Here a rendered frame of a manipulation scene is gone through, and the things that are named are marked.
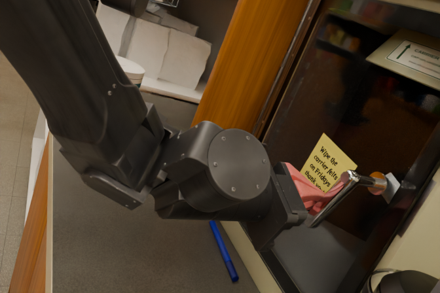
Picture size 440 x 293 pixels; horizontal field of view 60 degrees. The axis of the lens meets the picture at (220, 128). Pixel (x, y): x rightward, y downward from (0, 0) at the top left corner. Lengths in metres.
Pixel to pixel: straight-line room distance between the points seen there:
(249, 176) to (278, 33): 0.43
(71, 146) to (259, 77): 0.44
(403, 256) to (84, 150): 0.35
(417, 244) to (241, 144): 0.25
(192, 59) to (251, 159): 1.36
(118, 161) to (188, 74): 1.35
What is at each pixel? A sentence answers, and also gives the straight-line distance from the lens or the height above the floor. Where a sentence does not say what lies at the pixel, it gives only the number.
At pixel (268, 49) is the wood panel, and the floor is 1.27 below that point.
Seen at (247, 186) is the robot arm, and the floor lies 1.20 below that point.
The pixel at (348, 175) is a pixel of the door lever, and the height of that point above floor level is 1.20.
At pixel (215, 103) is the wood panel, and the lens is 0.68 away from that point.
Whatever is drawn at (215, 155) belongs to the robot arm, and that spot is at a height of 1.22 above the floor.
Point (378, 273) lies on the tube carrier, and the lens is 0.36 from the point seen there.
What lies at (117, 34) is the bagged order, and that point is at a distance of 1.63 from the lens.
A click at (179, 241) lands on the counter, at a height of 0.94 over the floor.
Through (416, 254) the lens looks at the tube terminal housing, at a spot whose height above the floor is 1.15.
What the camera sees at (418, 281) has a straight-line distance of 0.36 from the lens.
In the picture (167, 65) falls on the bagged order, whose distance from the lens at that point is 1.63.
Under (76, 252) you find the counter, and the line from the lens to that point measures 0.58.
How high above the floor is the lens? 1.32
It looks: 18 degrees down
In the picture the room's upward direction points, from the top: 22 degrees clockwise
